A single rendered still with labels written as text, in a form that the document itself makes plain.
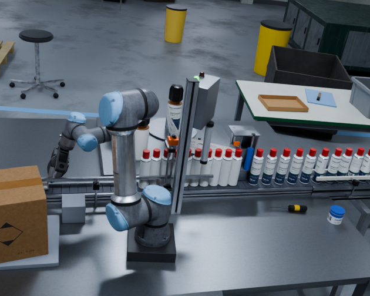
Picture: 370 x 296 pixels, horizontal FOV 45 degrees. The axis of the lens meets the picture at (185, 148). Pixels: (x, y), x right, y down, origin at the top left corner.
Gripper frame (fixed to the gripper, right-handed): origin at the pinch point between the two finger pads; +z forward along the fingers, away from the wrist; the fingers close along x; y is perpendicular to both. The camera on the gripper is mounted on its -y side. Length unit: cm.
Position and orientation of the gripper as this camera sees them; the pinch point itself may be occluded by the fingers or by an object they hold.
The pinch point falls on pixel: (51, 181)
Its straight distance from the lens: 215.8
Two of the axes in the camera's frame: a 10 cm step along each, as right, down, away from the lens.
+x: -8.7, -2.9, -4.0
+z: -4.5, 8.2, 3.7
